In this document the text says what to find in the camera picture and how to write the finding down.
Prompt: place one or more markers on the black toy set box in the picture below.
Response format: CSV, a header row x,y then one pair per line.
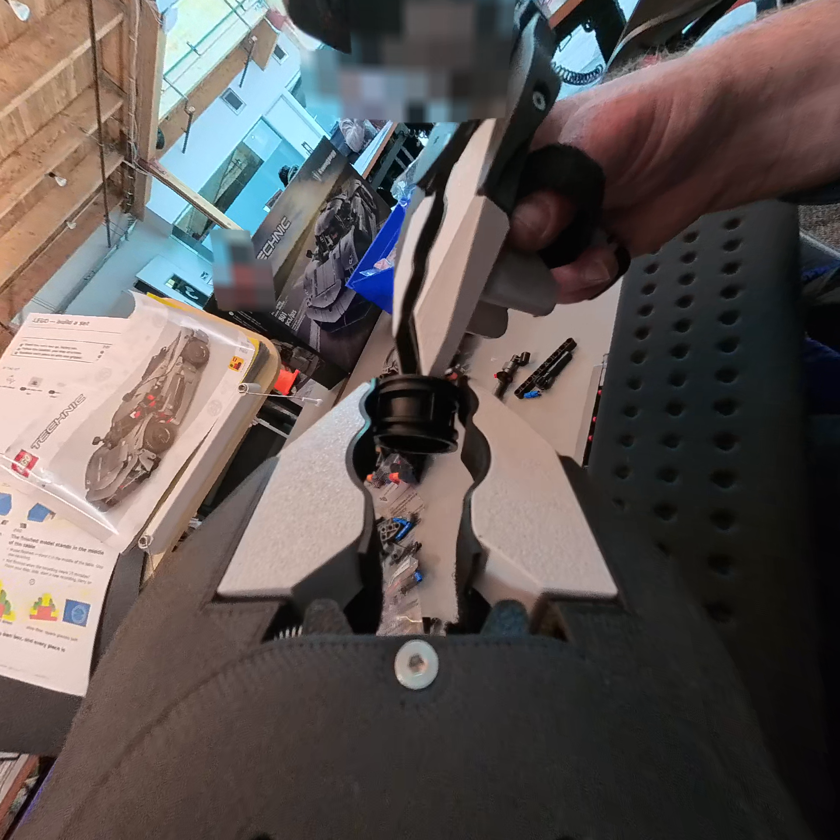
x,y
308,236

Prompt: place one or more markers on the printed instruction sheet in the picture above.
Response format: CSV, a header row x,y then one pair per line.
x,y
46,590

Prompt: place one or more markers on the black board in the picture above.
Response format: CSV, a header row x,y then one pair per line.
x,y
39,715

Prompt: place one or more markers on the white folding book stand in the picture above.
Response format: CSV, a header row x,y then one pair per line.
x,y
197,492

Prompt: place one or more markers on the instruction booklet with car picture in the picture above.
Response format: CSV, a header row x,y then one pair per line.
x,y
131,407

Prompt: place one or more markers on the black toy beam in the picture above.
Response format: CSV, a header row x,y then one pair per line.
x,y
544,371

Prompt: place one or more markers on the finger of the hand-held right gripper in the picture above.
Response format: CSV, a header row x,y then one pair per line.
x,y
466,249
405,262

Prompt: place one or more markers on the small blue bin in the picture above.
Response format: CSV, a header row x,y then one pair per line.
x,y
380,262

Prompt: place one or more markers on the long grey toy bar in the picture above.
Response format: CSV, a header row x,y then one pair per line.
x,y
594,407

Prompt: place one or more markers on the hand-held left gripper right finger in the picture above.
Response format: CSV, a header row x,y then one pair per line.
x,y
538,525

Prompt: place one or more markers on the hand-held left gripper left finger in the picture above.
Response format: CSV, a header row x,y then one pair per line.
x,y
295,525

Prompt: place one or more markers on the toy axle assembly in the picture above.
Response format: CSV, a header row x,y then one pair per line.
x,y
508,374

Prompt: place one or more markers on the small clear parts bag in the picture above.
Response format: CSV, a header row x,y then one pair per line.
x,y
400,525

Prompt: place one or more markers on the person's right hand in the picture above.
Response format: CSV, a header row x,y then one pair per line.
x,y
689,144

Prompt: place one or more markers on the orange plastic object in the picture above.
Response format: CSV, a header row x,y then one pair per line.
x,y
287,380

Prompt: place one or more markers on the dark toy wheel rim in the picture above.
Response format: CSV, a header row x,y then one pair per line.
x,y
413,413

